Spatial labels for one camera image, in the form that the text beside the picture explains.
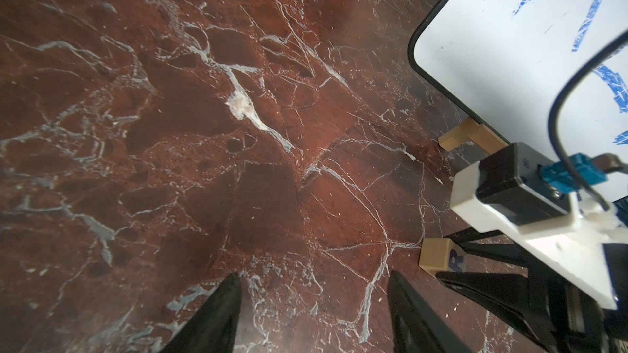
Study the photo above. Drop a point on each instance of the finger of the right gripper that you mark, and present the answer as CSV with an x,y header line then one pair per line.
x,y
525,305
512,254

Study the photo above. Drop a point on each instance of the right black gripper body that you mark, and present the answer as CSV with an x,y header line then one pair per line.
x,y
571,320

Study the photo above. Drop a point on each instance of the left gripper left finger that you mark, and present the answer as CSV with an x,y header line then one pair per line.
x,y
213,327

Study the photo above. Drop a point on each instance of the whiteboard with RED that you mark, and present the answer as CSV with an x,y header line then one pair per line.
x,y
505,61

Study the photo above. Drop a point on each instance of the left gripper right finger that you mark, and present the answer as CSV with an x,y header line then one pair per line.
x,y
415,326

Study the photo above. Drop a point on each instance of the wooden block letter R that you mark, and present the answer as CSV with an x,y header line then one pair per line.
x,y
441,254

